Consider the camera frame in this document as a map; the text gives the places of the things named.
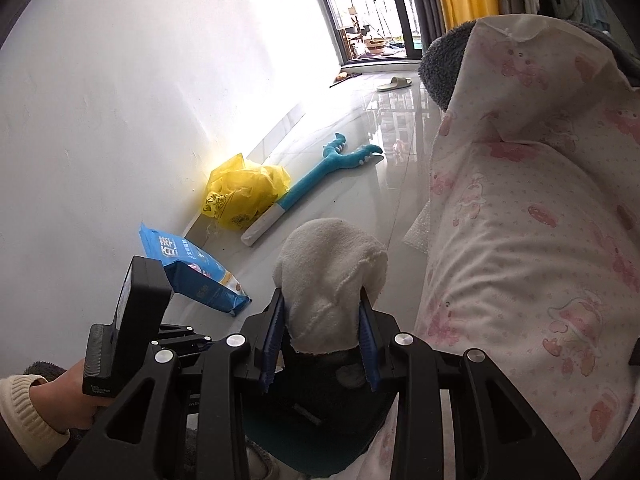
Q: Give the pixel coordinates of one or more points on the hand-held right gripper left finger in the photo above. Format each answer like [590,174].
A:
[272,340]

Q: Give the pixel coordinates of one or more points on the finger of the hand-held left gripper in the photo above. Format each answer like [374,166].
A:
[187,336]

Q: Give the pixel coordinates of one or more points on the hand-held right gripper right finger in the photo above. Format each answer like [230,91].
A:
[367,345]

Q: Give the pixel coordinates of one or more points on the white cloth ball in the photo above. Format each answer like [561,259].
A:
[330,270]

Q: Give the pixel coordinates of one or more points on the person's left hand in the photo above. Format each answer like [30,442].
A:
[60,400]

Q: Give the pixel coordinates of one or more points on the blue printed bag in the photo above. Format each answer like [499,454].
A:
[200,280]

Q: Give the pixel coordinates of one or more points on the grey fleece clothing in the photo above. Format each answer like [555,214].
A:
[42,369]

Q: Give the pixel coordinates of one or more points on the yellow plastic bag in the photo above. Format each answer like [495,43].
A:
[240,190]

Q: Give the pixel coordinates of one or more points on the blue dinosaur grabber toy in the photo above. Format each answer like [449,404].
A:
[310,185]

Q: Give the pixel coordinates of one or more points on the pink printed blanket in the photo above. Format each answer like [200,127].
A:
[525,210]

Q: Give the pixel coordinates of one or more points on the beige slipper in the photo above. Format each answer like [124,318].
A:
[395,83]

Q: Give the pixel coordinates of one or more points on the black framed balcony door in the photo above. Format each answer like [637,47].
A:
[327,10]

